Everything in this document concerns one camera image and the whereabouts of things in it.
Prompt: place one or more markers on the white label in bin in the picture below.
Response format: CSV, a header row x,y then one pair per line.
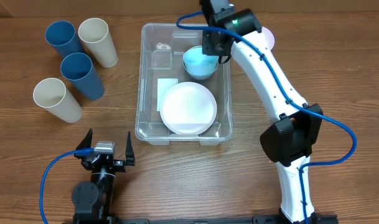
x,y
164,84

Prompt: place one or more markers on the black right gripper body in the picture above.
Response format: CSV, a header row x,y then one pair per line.
x,y
213,46

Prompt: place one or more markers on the far left blue cup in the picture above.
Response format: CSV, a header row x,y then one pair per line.
x,y
62,36

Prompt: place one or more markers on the light blue bowl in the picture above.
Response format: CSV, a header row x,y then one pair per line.
x,y
197,63

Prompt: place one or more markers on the clear plastic storage bin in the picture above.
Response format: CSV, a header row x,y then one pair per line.
x,y
162,48

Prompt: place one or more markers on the near blue cup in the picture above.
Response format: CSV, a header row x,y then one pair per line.
x,y
79,70

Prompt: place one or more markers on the pink plate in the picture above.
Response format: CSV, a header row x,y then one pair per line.
x,y
188,108

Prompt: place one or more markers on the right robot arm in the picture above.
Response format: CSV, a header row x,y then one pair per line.
x,y
288,141

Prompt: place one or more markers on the blue cup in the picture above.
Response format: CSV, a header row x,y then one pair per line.
x,y
79,70
62,36

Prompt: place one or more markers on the grey bowl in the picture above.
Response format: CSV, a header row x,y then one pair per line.
x,y
201,77

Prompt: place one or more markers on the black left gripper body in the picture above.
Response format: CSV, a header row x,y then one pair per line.
x,y
117,163

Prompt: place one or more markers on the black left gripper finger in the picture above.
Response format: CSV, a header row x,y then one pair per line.
x,y
129,153
86,142

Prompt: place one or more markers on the beige cup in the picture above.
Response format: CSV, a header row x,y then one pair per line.
x,y
52,95
95,34

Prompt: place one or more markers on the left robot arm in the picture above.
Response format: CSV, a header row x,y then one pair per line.
x,y
92,199

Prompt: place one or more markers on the pink bowl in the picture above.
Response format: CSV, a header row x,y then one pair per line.
x,y
269,37

